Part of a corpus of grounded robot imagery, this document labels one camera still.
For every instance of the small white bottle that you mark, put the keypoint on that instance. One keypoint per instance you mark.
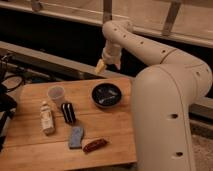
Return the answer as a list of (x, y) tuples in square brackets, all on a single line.
[(47, 122)]

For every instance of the clear plastic cup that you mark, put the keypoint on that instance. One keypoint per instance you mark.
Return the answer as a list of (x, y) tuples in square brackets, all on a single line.
[(57, 95)]

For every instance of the black equipment at left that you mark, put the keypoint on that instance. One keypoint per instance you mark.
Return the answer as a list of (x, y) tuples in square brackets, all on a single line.
[(7, 103)]

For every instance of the black bowl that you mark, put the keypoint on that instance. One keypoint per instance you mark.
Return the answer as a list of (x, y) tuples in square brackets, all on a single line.
[(106, 95)]

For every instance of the brown red snack bar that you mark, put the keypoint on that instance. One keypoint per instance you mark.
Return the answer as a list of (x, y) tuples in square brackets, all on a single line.
[(94, 145)]

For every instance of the blue sponge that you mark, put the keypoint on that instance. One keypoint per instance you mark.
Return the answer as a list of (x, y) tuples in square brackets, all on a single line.
[(76, 136)]

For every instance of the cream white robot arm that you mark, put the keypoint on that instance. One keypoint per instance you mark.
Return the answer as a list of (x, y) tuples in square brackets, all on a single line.
[(160, 97)]

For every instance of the metal window rail frame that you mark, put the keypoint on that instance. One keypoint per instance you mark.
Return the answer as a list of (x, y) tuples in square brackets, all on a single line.
[(187, 21)]

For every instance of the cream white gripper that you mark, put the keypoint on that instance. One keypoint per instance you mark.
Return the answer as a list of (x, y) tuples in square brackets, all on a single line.
[(109, 56)]

